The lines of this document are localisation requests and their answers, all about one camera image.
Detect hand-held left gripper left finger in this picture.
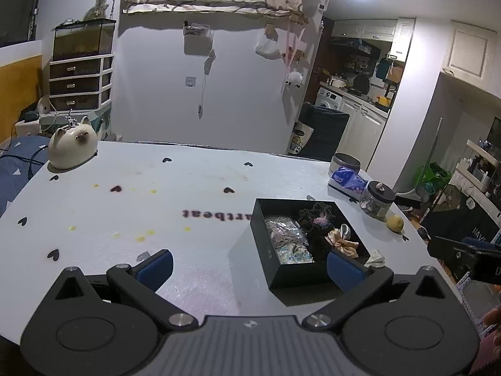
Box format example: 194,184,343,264
46,249,199,332

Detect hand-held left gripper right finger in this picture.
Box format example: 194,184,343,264
302,250,457,332

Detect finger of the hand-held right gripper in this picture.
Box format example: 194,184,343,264
462,237,501,252
427,236,477,272

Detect beige satin scrunchie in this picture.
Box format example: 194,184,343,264
324,223,360,259

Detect glittery clear packet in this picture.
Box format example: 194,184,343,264
275,241,314,265

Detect dark floral scrunchie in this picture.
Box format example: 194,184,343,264
297,201,338,232

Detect black box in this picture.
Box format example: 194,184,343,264
250,198,372,290

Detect clear packet of pink ties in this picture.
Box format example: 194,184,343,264
265,216,308,245

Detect crumpled white paper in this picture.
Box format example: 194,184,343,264
366,249,386,269

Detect glass jar with dark lid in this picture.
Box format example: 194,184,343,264
360,181,396,220

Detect white shelf with clutter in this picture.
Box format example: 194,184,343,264
454,139,501,200

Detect green plastic bag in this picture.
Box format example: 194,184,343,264
415,162,452,194

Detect blue tissue pack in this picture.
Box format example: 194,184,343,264
328,166,369,196

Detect round metal tin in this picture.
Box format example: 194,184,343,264
331,153,361,175

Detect printed tote bag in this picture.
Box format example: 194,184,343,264
287,121,314,155

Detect dark fabric chair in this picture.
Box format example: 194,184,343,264
297,102,350,160

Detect white kitchen base cabinets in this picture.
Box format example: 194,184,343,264
338,96,390,173

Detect cream cat-shaped ceramic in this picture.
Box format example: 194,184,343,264
48,116,98,170

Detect blue patterned bedding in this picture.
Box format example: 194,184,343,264
0,135,51,214

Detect white washing machine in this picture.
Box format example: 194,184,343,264
315,87,345,111

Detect white upper cupboard door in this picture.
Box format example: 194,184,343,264
442,19,501,87

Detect white drawer cabinet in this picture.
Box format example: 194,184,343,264
49,54,114,112

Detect pink hanging ribbons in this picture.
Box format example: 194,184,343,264
282,21,304,95

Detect white hanging bag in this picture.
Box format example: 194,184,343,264
255,25,281,59

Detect glass fish tank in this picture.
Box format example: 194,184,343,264
53,18,117,61

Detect long-handled dustpan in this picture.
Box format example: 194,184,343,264
395,117,444,206

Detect hanging cord with charm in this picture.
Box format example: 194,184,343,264
198,49,217,120

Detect clear wall-mounted box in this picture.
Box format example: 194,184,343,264
183,21,214,55

